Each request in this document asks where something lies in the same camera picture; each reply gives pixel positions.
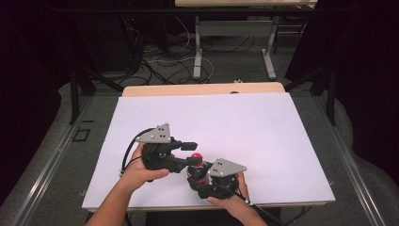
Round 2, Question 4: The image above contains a dark equipment cabinet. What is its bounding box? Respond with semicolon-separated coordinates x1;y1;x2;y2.
73;13;144;73

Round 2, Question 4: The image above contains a black floor cable bundle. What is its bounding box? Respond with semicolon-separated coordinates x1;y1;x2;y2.
117;18;257;87

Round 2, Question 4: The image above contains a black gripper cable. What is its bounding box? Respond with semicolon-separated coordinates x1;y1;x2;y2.
233;187;285;226
120;127;155;178

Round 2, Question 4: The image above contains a metal floor rail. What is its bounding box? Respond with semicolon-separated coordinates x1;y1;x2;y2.
8;94;96;226
313;96;389;226

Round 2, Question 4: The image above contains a person's right hand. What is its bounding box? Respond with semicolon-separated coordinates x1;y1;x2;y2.
206;171;252;212

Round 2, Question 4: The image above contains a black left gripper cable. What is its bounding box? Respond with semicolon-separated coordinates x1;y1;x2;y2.
120;127;155;178

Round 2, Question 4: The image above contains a person's left hand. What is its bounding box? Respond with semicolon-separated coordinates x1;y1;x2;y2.
120;142;172;190

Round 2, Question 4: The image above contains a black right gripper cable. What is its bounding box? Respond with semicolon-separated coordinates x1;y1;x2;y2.
233;187;285;226

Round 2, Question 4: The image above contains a white table board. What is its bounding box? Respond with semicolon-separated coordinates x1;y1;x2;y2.
82;92;336;211

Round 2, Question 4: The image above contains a wooden table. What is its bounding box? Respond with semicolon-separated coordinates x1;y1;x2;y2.
121;82;286;98

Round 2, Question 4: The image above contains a white desk with metal legs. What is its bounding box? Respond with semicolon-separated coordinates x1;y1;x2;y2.
174;0;318;81

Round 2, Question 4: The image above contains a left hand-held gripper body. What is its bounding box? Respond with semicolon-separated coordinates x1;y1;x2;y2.
136;122;190;174

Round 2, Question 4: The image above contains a white floor cable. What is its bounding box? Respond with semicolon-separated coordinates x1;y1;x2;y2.
146;15;215;83

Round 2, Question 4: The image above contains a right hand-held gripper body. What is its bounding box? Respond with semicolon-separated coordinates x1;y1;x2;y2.
196;157;247;201

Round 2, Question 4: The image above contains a cola bottle with red label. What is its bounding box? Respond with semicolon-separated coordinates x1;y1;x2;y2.
186;153;212;186

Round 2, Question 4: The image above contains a black metal stand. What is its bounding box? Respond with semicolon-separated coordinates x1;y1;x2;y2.
69;66;125;125
284;65;338;127

